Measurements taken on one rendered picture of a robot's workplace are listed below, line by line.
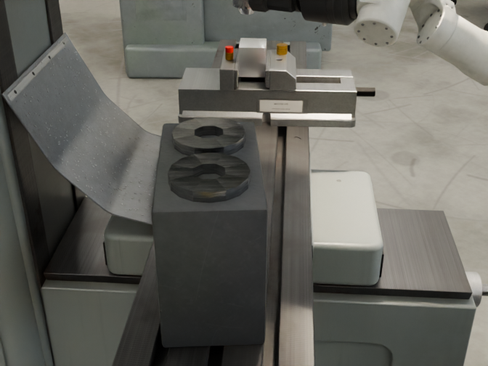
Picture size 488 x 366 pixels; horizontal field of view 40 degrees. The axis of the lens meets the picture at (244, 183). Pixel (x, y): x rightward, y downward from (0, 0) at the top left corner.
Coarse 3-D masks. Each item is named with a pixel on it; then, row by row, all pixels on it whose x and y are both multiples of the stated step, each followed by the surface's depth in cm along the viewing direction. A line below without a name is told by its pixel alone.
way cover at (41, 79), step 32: (32, 64) 114; (64, 64) 125; (32, 96) 110; (64, 96) 120; (96, 96) 132; (32, 128) 107; (64, 128) 116; (96, 128) 126; (128, 128) 135; (64, 160) 112; (96, 160) 119; (128, 160) 127; (96, 192) 113; (128, 192) 119
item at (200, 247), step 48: (192, 144) 78; (240, 144) 80; (192, 192) 69; (240, 192) 71; (192, 240) 70; (240, 240) 70; (192, 288) 73; (240, 288) 73; (192, 336) 76; (240, 336) 77
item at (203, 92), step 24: (192, 72) 137; (216, 72) 137; (312, 72) 136; (336, 72) 136; (192, 96) 130; (216, 96) 129; (240, 96) 129; (264, 96) 129; (288, 96) 128; (312, 96) 128; (336, 96) 128; (240, 120) 130; (264, 120) 131; (288, 120) 129; (312, 120) 129; (336, 120) 129
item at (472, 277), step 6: (468, 276) 132; (474, 276) 132; (474, 282) 131; (480, 282) 131; (474, 288) 130; (480, 288) 130; (486, 288) 133; (474, 294) 130; (480, 294) 130; (486, 294) 133; (474, 300) 131; (480, 300) 131
